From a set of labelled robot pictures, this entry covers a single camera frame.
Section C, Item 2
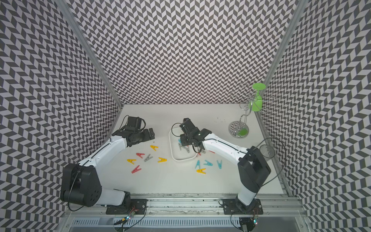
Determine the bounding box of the gray clothespin group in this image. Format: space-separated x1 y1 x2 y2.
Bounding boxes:
182 146 190 153

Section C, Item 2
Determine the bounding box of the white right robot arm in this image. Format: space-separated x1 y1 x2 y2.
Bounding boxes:
179 118 271 212

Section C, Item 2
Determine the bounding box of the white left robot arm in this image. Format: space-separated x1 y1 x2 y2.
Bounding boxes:
60 116 155 207

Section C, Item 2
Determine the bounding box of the white plastic storage box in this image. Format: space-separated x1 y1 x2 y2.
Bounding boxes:
169 128 197 162

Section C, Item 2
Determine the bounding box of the yellow clothespin near box left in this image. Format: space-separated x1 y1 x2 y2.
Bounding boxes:
150 145 158 151

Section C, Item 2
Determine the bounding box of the yellow clothespin far left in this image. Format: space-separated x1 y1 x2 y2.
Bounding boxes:
127 159 136 165

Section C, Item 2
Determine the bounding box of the gray clothespin left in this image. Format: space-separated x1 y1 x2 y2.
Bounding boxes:
144 154 153 162

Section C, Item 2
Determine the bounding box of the red clothespin lower left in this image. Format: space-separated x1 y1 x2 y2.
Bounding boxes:
131 165 141 174

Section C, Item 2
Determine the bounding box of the yellow clothespin left middle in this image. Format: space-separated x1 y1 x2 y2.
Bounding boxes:
158 157 167 163

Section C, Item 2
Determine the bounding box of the yellow clothespin lower right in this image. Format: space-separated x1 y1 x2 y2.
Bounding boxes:
196 168 206 174

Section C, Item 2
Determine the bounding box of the chrome green jewelry stand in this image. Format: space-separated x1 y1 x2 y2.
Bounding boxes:
229 83 278 139

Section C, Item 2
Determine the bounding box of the clear drinking glass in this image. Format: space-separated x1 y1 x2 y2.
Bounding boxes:
260 145 276 160

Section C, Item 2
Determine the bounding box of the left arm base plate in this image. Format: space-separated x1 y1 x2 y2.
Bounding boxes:
105 199 148 215

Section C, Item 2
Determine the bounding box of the aluminium front rail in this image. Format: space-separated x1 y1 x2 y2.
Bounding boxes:
62 193 306 218

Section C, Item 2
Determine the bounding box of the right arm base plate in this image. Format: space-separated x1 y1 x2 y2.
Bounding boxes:
219 198 263 215

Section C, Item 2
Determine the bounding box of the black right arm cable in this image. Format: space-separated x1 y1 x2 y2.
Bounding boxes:
252 137 288 189

